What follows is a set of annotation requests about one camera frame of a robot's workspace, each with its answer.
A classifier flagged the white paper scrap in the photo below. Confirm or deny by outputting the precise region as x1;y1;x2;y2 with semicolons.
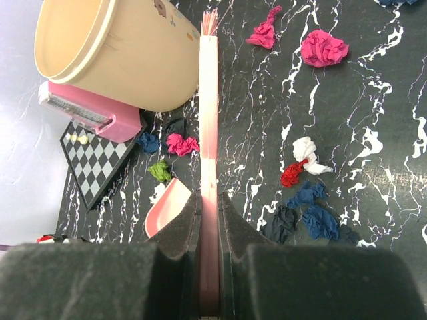
292;136;333;175
149;183;166;205

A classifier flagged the white paper scrap left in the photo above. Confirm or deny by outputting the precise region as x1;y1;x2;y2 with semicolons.
149;183;166;205

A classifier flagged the blue paper scrap centre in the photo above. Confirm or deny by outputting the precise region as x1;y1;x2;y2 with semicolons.
286;181;339;240

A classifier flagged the white chess piece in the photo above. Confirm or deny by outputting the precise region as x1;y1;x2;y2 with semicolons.
77;135;89;145

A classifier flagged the red paper scrap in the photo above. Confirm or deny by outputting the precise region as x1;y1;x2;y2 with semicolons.
280;159;308;188

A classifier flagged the blue paper scrap far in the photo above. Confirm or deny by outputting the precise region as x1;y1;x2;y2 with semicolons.
377;0;418;6

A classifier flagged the magenta paper scrap left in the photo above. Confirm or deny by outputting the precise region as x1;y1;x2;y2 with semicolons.
166;133;200;157

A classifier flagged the pink dustpan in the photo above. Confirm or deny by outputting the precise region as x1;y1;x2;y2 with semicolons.
145;178;191;238

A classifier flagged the white paper scrap centre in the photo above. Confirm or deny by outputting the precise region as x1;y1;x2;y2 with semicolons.
292;136;333;175

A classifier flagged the magenta paper scrap far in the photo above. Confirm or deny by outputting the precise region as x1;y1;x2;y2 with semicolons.
246;5;282;50

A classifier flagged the pink hand brush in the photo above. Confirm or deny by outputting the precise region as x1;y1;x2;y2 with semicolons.
198;9;220;319

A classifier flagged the black white chessboard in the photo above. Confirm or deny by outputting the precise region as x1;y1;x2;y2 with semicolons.
60;118;147;211

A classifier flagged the green paper scrap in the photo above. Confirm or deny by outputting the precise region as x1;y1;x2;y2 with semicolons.
148;159;172;183

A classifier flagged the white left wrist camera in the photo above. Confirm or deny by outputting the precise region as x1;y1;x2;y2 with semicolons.
37;235;71;244

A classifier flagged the magenta paper scrap round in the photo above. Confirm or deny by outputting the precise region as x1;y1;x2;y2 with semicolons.
301;30;349;68

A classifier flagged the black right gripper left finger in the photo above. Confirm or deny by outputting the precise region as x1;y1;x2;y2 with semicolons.
1;196;199;319

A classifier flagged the beige plastic bucket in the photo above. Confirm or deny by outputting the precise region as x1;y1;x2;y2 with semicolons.
34;0;200;112

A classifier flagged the cream chess piece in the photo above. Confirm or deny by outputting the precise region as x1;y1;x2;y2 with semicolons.
65;133;77;141

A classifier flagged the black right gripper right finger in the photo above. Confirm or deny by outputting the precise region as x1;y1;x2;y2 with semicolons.
218;194;426;319

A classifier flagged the pink metronome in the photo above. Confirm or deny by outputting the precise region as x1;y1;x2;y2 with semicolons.
38;81;143;143

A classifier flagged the blue paper scrap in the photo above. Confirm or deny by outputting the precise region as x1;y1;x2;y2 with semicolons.
286;181;339;240
137;132;160;153
377;0;418;6

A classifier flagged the dark navy paper scrap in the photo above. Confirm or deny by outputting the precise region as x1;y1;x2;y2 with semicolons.
260;205;298;245

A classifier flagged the black paper scrap left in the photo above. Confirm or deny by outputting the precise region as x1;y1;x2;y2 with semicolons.
163;117;187;136

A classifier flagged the blue paper scrap left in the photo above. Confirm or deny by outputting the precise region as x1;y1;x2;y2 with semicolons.
137;132;160;153

